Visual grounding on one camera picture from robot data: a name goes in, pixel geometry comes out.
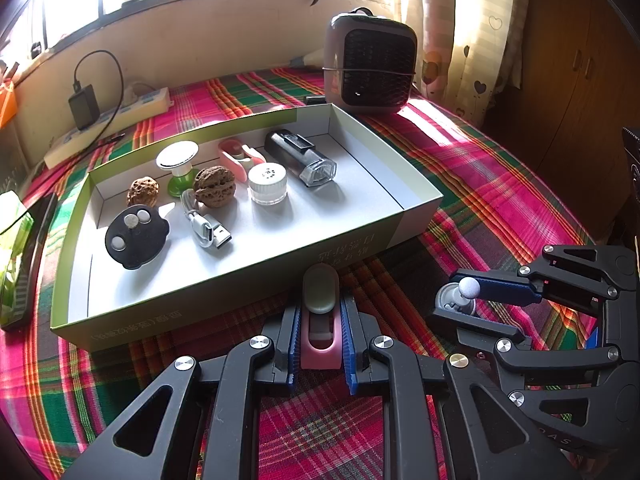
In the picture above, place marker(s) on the green tissue pack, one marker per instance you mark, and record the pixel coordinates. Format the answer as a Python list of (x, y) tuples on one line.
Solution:
[(12, 240)]

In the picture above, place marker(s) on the plaid blanket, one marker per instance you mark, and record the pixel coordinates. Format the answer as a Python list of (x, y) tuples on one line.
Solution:
[(475, 160)]

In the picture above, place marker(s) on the orange tray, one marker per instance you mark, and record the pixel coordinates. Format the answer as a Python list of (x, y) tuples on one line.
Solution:
[(6, 105)]

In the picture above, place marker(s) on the black charger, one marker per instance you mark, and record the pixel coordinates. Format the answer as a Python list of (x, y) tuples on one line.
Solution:
[(84, 107)]

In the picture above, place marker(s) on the wooden wardrobe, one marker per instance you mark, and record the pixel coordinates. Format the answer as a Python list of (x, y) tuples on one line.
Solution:
[(575, 85)]

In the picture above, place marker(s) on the green and white stand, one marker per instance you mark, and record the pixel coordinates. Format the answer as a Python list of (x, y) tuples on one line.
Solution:
[(177, 186)]

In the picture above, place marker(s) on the black smartphone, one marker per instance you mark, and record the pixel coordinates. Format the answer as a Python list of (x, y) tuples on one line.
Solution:
[(30, 270)]

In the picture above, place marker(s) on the pink clip with grey pad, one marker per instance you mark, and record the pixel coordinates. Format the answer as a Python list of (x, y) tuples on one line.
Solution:
[(320, 355)]

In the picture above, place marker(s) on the pink ear hook holder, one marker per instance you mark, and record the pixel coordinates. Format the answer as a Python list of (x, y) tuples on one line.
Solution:
[(232, 160)]

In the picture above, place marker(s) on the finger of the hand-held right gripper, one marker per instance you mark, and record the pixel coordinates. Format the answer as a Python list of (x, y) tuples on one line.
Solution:
[(505, 287), (475, 324)]

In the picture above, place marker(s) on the small black plug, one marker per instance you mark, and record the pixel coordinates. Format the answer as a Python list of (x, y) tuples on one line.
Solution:
[(315, 99)]

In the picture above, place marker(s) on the small brown walnut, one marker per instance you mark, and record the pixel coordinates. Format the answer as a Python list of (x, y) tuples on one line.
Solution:
[(142, 191)]

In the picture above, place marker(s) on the black round disc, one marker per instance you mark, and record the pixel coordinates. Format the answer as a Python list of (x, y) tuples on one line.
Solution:
[(140, 245)]

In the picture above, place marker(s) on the grey knob with white ball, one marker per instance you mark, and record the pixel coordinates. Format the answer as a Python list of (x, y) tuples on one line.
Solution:
[(467, 287)]

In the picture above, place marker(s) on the cream power strip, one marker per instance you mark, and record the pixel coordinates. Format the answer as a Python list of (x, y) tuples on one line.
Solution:
[(150, 102)]

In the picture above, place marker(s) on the large brown walnut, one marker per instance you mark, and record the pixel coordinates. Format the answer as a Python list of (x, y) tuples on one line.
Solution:
[(212, 187)]

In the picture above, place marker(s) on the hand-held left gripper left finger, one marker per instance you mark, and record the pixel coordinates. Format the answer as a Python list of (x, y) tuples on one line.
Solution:
[(295, 340)]

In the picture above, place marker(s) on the grey portable heater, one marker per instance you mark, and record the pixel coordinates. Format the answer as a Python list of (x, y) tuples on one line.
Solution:
[(370, 60)]

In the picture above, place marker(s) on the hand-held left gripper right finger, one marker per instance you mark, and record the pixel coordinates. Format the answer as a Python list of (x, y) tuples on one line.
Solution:
[(348, 345)]

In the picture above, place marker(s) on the grey cloth piece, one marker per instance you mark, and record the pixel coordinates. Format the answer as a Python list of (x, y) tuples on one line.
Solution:
[(305, 59)]

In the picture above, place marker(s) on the cream curtain with hearts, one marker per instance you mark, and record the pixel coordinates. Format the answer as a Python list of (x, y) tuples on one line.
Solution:
[(475, 35)]

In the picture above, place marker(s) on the green cardboard box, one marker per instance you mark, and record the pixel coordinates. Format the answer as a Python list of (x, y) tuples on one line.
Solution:
[(280, 240)]

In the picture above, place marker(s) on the black bike light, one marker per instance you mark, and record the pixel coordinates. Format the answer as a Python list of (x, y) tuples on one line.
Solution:
[(290, 152)]

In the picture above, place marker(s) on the white plug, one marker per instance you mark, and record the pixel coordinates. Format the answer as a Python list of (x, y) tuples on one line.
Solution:
[(131, 92)]

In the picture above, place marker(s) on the black box with white print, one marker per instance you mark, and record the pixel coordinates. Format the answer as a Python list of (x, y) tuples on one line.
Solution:
[(632, 155)]

